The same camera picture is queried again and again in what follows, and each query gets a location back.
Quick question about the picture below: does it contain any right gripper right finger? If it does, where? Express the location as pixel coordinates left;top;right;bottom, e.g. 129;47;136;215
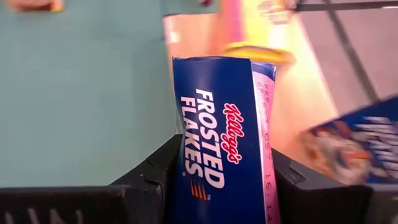
271;148;374;224

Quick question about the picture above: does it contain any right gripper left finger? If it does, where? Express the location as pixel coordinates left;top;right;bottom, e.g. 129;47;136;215
110;133;184;224

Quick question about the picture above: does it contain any Frosted Flakes cereal box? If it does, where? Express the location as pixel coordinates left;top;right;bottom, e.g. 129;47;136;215
169;55;282;224
300;95;398;187

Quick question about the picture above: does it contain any Raisin Bran cereal box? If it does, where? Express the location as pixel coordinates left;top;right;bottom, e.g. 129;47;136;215
6;0;65;13

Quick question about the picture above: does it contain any Corn Pops cereal box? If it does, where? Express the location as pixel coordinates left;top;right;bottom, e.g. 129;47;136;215
217;0;296;66

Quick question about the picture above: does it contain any wooden shelf with black frame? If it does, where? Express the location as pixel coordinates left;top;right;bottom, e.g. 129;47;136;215
161;0;398;175

